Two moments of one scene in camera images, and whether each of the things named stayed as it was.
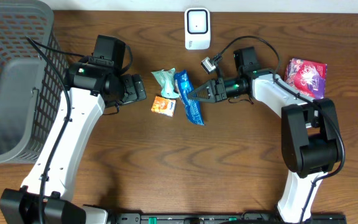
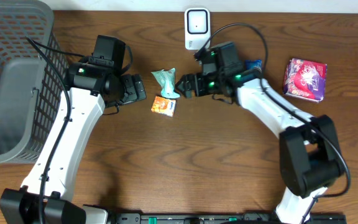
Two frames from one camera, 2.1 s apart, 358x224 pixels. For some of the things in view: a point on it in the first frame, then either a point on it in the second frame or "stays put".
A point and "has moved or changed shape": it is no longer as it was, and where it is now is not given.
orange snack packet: (164, 106) stays put
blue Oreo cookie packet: (192, 108) has moved or changed shape
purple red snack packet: (307, 76) stays put
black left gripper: (134, 88) stays put
